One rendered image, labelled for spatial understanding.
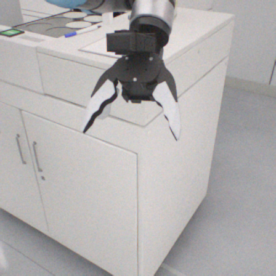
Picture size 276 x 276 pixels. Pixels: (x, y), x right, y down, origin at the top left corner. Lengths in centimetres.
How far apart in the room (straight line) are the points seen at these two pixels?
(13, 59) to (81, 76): 26
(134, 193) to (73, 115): 29
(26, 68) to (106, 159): 35
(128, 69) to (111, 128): 37
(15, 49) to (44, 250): 94
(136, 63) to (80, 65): 35
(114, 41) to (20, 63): 60
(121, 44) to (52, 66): 50
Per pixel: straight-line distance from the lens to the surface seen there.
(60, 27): 136
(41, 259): 159
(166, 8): 58
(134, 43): 45
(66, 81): 91
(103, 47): 89
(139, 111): 79
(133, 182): 93
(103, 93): 51
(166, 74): 50
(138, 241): 111
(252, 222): 175
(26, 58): 100
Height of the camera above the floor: 125
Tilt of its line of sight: 34 degrees down
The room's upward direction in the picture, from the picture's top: straight up
